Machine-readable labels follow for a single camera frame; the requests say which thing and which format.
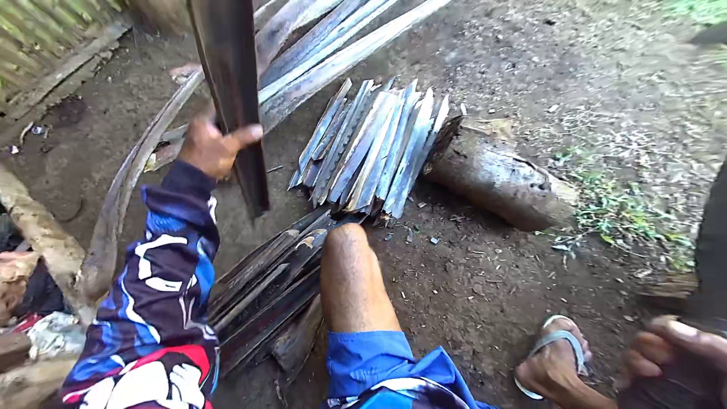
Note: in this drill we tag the person's legs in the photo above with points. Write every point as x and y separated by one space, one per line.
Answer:
358 278

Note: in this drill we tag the short brown wood piece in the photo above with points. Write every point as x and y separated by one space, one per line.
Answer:
673 285

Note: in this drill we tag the pile of dark split strips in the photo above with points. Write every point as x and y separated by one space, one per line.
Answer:
267 295

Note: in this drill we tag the person's right fingers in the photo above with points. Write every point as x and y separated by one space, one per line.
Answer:
647 355

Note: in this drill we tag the bamboo fence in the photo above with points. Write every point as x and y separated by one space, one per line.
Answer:
40 34

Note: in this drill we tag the black cloth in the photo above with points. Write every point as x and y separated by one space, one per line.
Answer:
41 292

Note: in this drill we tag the old weathered wooden beam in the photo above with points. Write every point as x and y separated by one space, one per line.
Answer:
68 68

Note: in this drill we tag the person's body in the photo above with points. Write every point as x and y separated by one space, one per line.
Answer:
397 397

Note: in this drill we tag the long curved grey stalk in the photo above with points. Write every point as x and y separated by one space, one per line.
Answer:
128 176

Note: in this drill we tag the pile of grey split pieces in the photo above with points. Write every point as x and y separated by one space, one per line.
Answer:
375 147

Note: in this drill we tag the person's right hand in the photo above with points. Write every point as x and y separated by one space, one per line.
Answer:
653 355

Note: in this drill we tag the person's left forearm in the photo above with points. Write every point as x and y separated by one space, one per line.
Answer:
164 278

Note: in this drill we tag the person's left thumb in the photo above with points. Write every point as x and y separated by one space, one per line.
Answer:
244 136

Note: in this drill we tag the thick cut log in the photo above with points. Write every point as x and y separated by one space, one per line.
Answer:
500 176

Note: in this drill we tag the machete with dark blade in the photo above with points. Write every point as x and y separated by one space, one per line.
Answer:
714 261

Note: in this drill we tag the pale brown round log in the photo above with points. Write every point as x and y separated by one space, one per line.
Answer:
42 230

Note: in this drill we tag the white crumpled plastic bag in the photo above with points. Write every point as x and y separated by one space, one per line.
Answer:
55 336

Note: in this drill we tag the pile of long grey stalks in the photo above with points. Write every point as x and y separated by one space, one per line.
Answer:
318 62

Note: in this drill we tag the person's right thumb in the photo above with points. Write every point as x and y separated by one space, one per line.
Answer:
696 339

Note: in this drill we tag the person's left hand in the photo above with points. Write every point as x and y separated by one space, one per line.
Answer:
207 150

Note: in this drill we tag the green leafy weeds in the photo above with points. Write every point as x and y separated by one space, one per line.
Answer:
616 213

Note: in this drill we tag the dark brown long wooden piece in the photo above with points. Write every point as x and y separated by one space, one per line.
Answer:
233 74

